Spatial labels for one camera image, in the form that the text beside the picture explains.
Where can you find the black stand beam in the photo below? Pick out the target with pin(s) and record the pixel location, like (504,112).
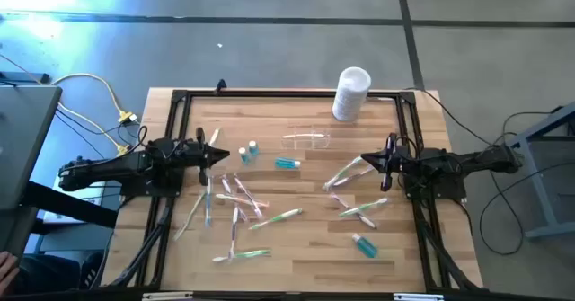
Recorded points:
(67,204)

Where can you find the clear acrylic organizer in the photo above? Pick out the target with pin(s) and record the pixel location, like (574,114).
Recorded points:
(314,144)

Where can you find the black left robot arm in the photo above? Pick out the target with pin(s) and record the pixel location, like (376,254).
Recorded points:
(117,165)

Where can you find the green toothbrush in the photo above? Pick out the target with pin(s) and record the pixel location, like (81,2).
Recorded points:
(373,203)
(188,215)
(214,136)
(341,174)
(276,218)
(251,254)

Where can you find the white booklet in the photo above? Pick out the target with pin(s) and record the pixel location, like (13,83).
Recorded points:
(90,191)

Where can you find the white cylindrical wipes canister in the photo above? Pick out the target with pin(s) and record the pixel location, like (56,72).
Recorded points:
(351,96)

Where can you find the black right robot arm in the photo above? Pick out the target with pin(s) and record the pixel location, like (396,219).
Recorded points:
(471,159)

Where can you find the person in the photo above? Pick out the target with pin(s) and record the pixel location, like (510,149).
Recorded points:
(54,271)

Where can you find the person's hand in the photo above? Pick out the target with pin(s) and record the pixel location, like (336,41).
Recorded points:
(6,269)

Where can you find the orange toothbrush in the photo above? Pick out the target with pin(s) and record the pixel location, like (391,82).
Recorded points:
(233,198)

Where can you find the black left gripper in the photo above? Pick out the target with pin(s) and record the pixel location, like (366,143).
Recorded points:
(193,155)

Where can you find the white metal bracket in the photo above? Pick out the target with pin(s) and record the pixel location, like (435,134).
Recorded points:
(418,297)
(166,296)

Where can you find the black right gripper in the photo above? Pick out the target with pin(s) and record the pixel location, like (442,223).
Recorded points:
(397,164)

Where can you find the wrapped blue toothbrush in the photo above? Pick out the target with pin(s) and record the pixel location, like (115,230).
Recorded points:
(208,202)

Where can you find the dark grey monitor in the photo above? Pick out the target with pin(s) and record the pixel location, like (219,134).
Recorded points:
(22,148)

